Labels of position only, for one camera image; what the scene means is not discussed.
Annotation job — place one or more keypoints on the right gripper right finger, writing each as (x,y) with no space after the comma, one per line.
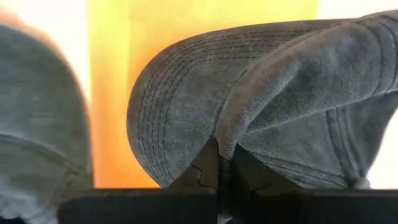
(295,207)

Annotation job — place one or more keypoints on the charcoal baseball cap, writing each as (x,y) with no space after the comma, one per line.
(280,93)

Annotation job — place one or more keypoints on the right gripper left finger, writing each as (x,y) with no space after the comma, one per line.
(140,207)

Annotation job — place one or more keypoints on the dark green baseball cap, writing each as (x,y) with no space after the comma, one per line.
(37,109)

